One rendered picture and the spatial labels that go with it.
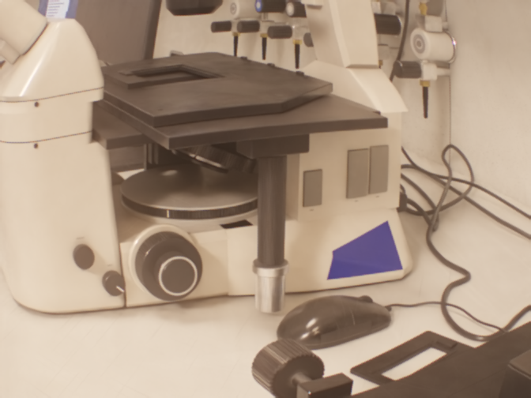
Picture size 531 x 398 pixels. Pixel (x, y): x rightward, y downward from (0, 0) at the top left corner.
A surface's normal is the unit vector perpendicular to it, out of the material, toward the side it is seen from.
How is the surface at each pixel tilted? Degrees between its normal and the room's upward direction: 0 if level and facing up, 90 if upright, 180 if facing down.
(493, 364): 0
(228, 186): 0
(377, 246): 48
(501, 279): 0
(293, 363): 90
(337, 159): 90
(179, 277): 90
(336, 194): 90
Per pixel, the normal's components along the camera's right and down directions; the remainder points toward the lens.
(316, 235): 0.34, -0.43
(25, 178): 0.09, 0.30
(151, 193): 0.02, -0.96
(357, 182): 0.47, 0.27
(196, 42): -0.88, 0.12
